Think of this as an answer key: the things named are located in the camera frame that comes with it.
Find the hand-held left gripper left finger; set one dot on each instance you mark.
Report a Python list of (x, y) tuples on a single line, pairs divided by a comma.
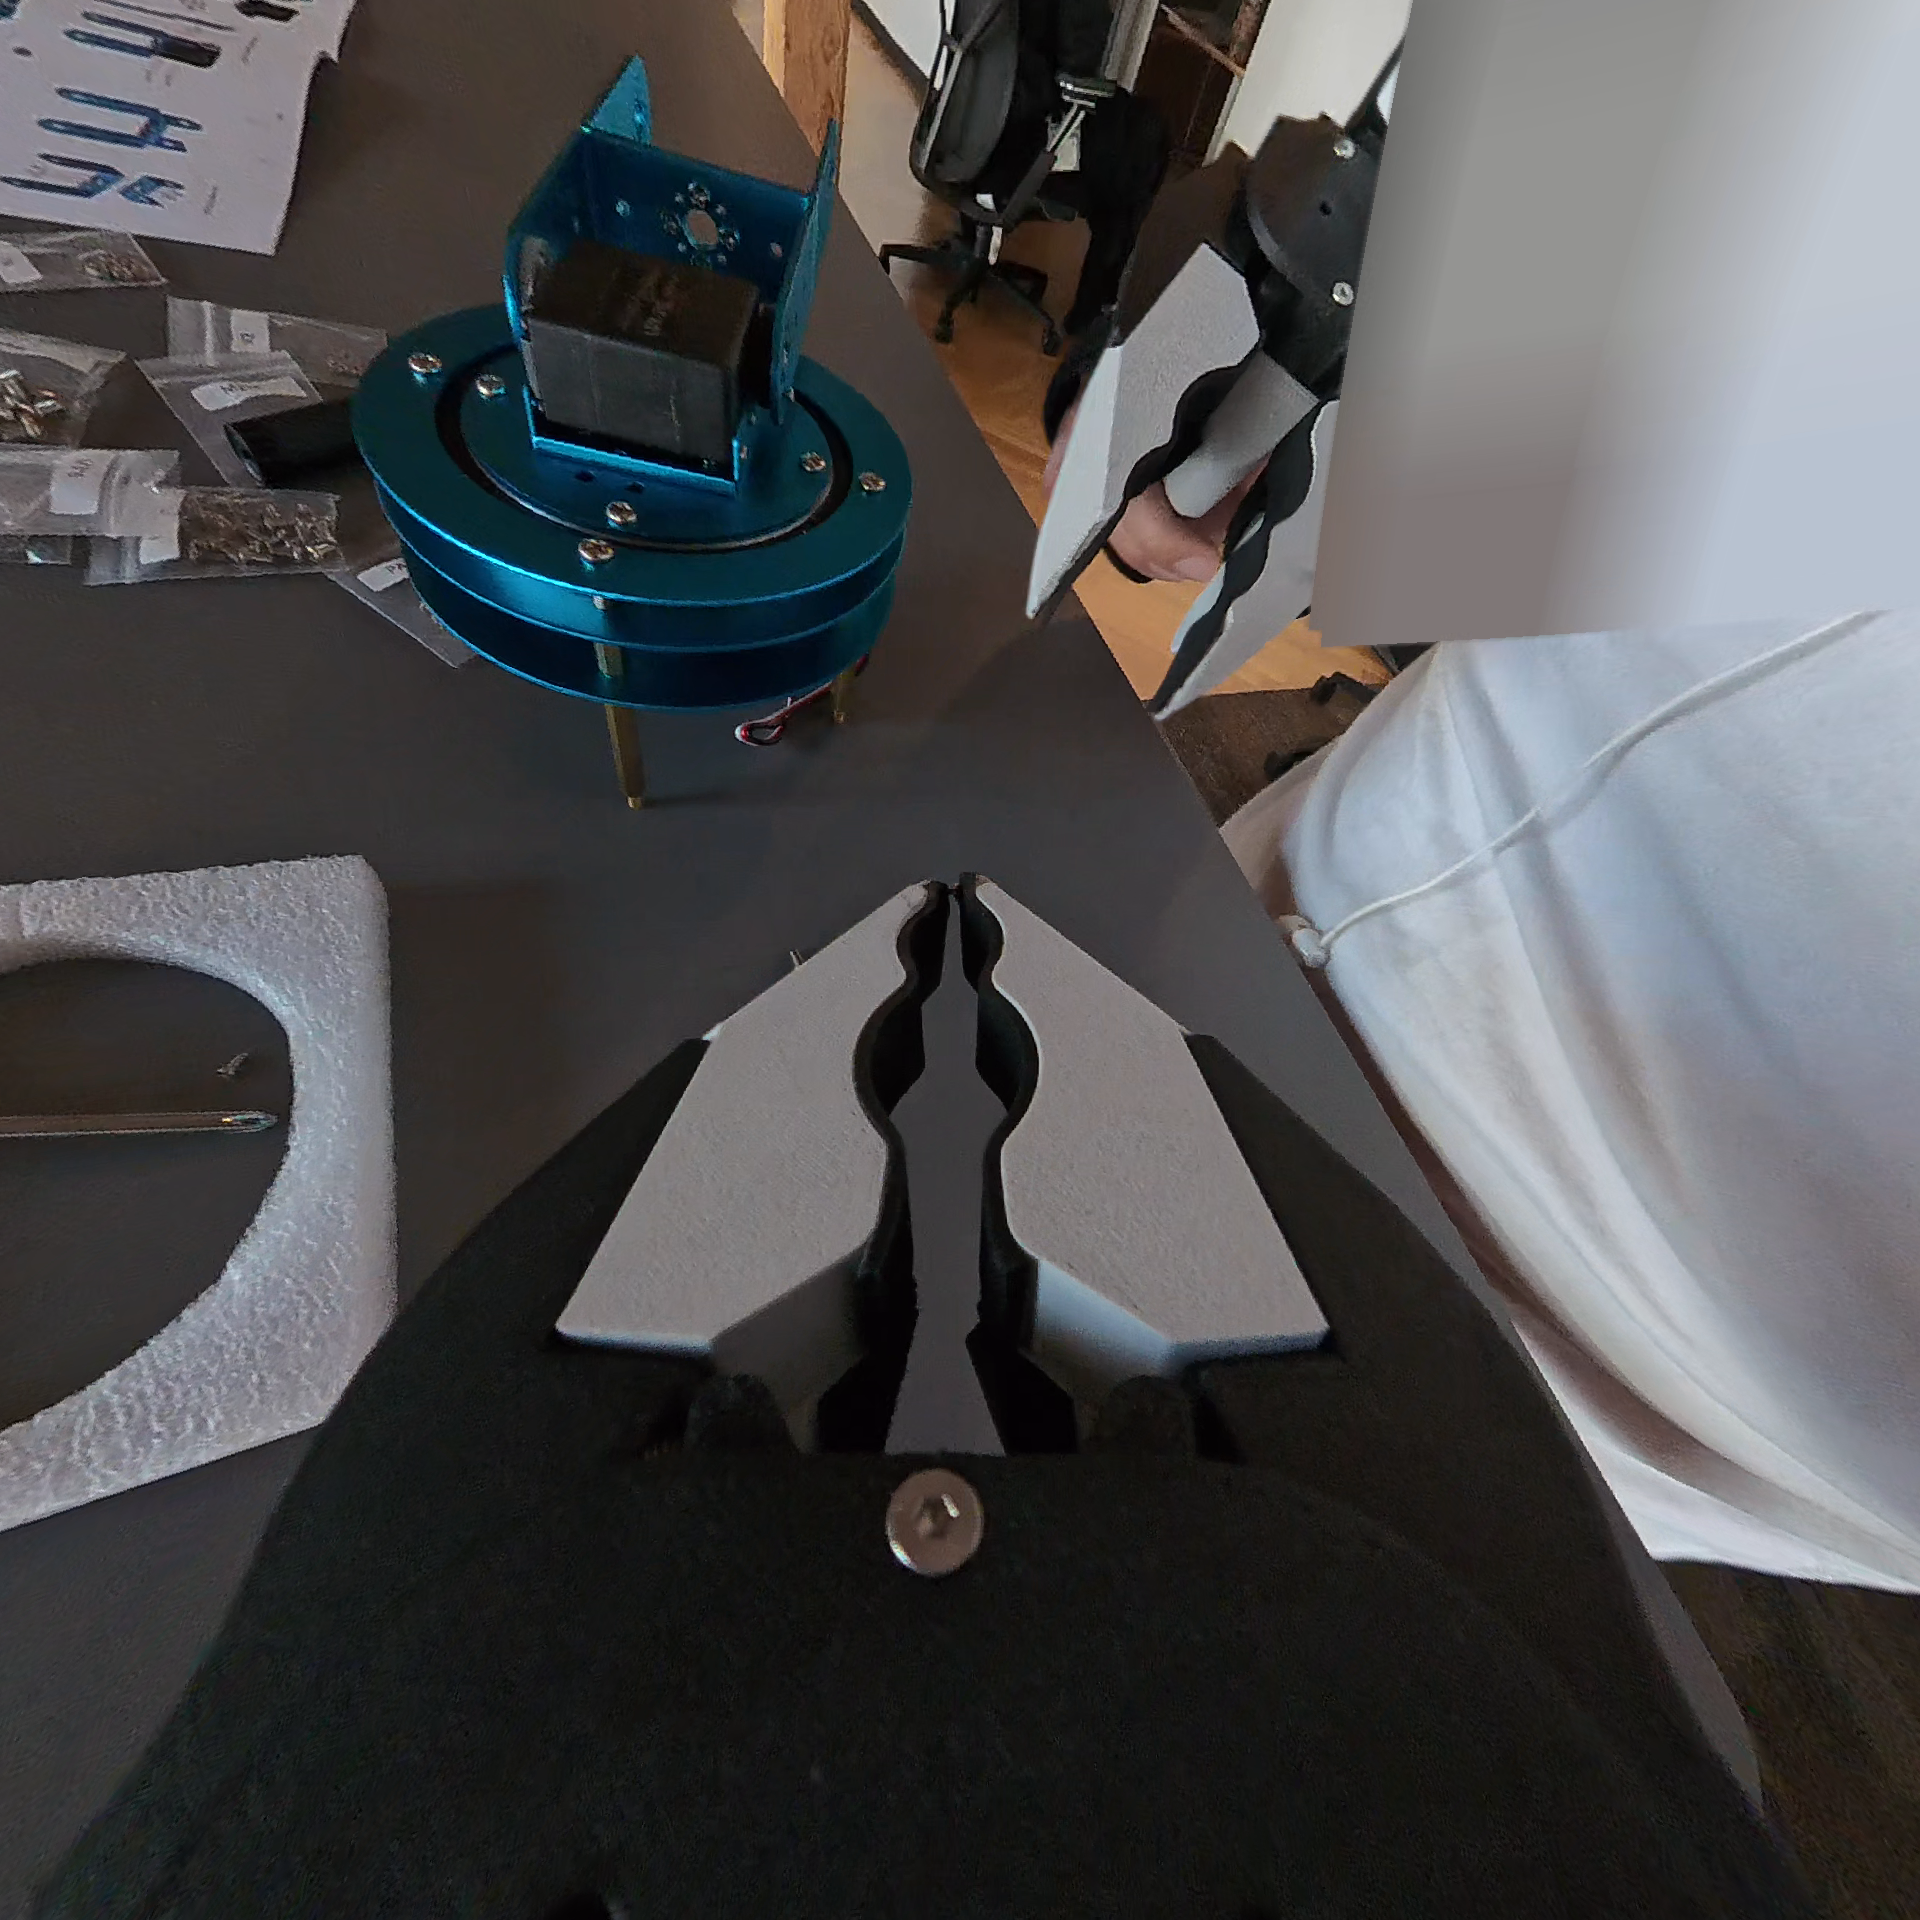
[(734, 1184)]

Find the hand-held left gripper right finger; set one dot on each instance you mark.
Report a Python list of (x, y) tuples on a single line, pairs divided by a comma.
[(1155, 1184)]

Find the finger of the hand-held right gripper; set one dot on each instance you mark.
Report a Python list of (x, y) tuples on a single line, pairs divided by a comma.
[(1125, 435), (1289, 585)]

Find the blue toy robot arm base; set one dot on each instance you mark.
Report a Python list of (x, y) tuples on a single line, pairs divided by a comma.
[(646, 585)]

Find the person's right hand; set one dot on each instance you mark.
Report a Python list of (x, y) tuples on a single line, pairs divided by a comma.
[(1177, 540)]

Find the black office chair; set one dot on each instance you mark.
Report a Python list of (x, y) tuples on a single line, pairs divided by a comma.
[(1005, 149)]

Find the white foam packing sheet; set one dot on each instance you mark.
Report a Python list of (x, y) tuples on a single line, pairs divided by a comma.
[(301, 1349)]

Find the wooden pillar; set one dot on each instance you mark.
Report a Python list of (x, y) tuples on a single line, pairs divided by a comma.
[(808, 44)]

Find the cluster of small screw bags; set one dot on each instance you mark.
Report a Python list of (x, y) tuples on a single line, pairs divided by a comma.
[(254, 534)]

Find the small black plastic part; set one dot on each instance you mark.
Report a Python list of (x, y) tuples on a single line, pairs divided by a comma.
[(294, 441)]

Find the printed instruction sheet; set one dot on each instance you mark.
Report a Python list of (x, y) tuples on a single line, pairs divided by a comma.
[(135, 135)]

